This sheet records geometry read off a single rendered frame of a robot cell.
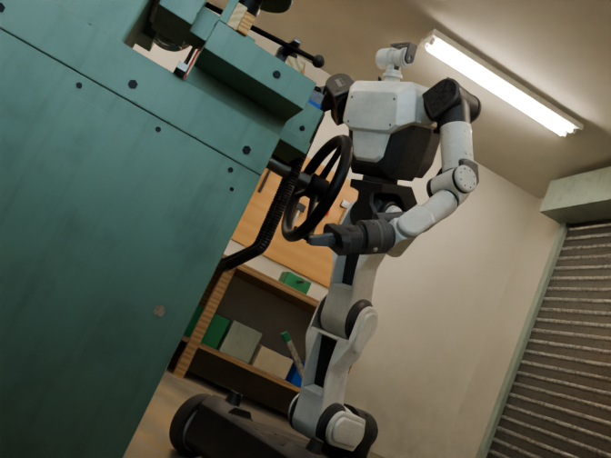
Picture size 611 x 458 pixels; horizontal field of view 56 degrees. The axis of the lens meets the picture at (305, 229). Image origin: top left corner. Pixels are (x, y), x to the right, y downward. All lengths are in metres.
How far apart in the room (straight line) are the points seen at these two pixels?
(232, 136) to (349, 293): 0.89
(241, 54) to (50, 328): 0.58
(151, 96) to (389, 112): 0.90
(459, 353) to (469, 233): 1.07
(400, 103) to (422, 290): 3.46
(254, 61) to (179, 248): 0.36
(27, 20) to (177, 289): 0.53
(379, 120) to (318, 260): 3.01
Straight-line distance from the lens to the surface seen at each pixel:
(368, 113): 1.86
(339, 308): 1.88
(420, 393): 5.19
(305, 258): 4.70
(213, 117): 1.12
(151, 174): 1.08
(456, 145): 1.72
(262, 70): 1.08
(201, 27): 1.37
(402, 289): 5.04
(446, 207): 1.61
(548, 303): 4.98
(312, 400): 1.94
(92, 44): 1.13
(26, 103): 1.09
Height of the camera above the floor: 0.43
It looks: 12 degrees up
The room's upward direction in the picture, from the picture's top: 25 degrees clockwise
